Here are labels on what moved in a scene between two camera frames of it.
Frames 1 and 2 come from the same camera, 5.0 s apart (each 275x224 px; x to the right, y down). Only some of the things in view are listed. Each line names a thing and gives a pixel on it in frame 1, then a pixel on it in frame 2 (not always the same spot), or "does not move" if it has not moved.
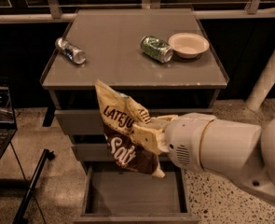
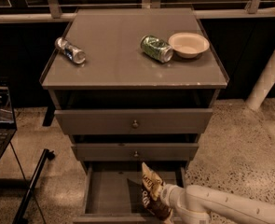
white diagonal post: [268, 76] does not move
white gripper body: [184, 139] → [169, 194]
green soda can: [157, 49] does not move
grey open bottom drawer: [115, 195] does not move
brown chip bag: [119, 114] → [151, 198]
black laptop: [1, 121] does not move
